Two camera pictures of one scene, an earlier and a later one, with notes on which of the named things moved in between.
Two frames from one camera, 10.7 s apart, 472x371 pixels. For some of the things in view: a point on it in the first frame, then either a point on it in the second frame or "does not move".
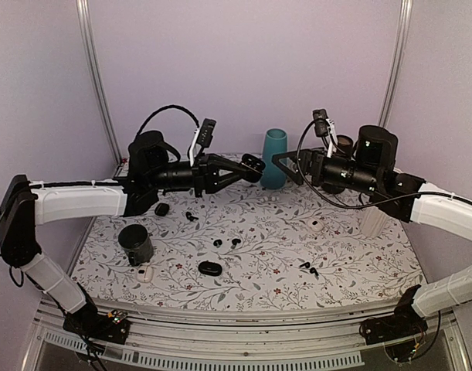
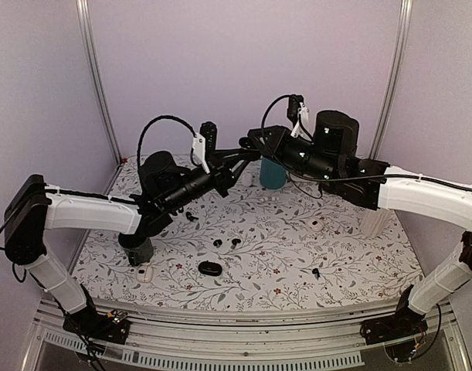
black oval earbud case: [210, 269] does not move
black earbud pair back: [190, 217] does not move
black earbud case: [252, 168] -> [245, 142]
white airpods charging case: [315, 225] does not move
